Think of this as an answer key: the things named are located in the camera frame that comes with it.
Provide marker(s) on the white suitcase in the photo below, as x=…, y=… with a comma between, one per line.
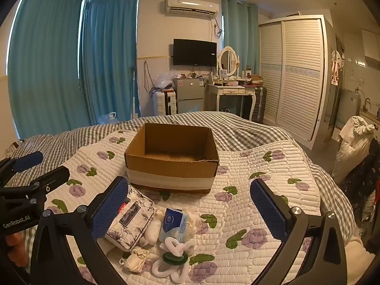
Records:
x=161, y=104

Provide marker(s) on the white dressing table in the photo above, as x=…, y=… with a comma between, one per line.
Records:
x=230, y=90

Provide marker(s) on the clear plastic bag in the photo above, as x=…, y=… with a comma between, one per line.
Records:
x=166, y=80

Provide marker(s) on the floral quilted blanket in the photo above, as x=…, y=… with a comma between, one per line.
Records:
x=237, y=213

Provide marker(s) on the white louvered wardrobe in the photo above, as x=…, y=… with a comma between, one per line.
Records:
x=297, y=80

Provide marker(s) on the person's left hand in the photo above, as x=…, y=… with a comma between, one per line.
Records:
x=13, y=242

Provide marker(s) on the dark suitcase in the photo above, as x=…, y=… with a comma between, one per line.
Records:
x=259, y=104

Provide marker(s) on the brown cardboard box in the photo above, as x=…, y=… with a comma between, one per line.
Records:
x=166, y=169

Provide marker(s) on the floral tissue pack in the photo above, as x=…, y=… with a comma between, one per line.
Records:
x=133, y=219

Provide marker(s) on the hanging pink clothes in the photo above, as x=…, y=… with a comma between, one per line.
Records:
x=336, y=68

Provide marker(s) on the white clothes pile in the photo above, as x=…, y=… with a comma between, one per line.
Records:
x=353, y=142

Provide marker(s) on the blue tissue packet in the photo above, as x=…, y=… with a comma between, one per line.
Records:
x=170, y=221

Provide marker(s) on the wide teal curtain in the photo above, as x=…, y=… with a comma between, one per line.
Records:
x=44, y=65

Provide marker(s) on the white air conditioner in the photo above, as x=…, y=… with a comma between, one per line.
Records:
x=191, y=6

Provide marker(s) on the cream fluffy cloth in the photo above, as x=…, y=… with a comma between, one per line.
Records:
x=191, y=227

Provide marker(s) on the silver mini fridge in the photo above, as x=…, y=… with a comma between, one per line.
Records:
x=188, y=95

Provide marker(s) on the narrow teal curtain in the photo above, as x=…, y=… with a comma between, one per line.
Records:
x=240, y=26

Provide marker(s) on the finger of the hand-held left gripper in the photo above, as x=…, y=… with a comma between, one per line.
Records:
x=28, y=160
x=52, y=178

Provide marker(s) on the small beige sock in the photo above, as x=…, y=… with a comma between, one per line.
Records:
x=135, y=262

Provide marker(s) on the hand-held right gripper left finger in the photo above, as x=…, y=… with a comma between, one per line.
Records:
x=109, y=206

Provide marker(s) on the plastic water jug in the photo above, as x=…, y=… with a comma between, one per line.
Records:
x=108, y=118

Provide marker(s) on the cream socks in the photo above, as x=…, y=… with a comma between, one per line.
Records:
x=173, y=258

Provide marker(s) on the grey washing machine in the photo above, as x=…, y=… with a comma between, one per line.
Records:
x=348, y=107

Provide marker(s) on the oval vanity mirror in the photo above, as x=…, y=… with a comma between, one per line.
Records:
x=227, y=61

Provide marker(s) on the black wall television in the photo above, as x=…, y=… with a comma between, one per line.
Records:
x=194, y=52

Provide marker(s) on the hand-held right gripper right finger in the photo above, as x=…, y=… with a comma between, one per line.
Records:
x=268, y=210

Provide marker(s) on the white wall cabinet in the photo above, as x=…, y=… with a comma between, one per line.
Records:
x=371, y=44

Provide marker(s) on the white fluffy sock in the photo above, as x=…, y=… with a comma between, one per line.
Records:
x=153, y=233

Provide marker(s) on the dark floral garment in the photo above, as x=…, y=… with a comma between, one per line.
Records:
x=363, y=181

